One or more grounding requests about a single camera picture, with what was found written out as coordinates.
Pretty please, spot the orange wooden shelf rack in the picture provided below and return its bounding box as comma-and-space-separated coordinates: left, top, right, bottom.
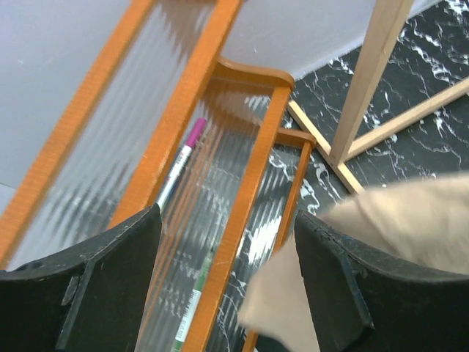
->
1, 1, 314, 351

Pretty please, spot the pink marker pen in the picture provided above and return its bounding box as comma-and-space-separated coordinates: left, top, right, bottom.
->
156, 118, 207, 211

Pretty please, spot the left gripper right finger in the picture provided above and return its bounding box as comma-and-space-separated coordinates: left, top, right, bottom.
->
294, 212, 468, 351

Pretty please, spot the wooden clothes rack frame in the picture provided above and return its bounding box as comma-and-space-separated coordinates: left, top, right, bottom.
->
287, 0, 468, 194

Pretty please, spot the beige t shirt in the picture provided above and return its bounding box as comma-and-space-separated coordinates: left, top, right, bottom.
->
237, 172, 468, 351

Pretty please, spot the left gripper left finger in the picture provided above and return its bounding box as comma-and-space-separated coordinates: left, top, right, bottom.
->
1, 205, 162, 351

